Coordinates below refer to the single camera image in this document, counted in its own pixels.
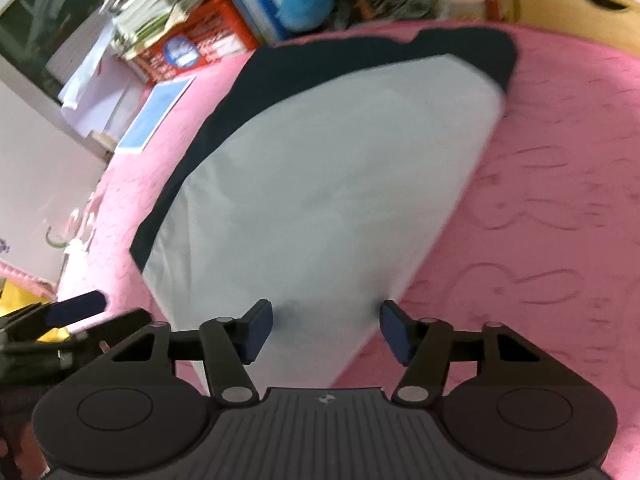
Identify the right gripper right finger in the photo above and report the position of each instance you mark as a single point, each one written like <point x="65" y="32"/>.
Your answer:
<point x="427" y="347"/>

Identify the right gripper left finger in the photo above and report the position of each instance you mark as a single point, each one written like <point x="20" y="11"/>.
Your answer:
<point x="145" y="363"/>

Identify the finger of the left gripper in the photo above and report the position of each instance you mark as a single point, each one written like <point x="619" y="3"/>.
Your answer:
<point x="73" y="310"/>
<point x="113" y="331"/>

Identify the navy white zip jacket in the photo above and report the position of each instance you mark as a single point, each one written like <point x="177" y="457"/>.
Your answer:
<point x="320" y="182"/>

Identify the pink bunny print towel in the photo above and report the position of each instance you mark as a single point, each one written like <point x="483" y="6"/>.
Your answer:
<point x="547" y="234"/>

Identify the white paper boxes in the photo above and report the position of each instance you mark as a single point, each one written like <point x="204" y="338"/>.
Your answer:
<point x="101" y="93"/>

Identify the blue printed paper sheet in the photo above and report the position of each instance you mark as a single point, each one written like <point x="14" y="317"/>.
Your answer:
<point x="161" y="100"/>

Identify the red plastic crate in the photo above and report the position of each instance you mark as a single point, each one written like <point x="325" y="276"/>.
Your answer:
<point x="214" y="30"/>

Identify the blue plush ball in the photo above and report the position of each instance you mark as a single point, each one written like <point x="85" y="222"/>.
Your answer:
<point x="304" y="15"/>

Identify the wooden drawer organizer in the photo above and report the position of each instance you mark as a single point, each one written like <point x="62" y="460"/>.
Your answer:
<point x="614" y="23"/>

